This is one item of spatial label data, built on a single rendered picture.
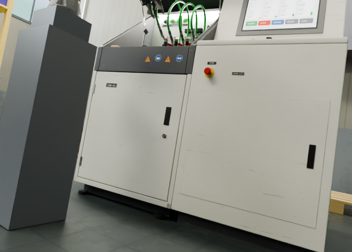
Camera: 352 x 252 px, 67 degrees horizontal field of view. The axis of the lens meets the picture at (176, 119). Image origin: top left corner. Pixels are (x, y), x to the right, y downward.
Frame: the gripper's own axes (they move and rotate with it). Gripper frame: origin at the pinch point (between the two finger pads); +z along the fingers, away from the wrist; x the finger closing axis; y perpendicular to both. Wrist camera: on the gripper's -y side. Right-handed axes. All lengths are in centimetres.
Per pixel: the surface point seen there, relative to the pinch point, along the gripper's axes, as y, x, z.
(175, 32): -37.4, -17.3, 18.8
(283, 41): 24, 72, 34
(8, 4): -118, -312, -103
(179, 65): 32.3, 19.4, 27.2
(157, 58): 30.1, 6.1, 20.2
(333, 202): -35, 61, 210
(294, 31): -6, 72, 39
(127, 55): 29.0, -14.9, 12.1
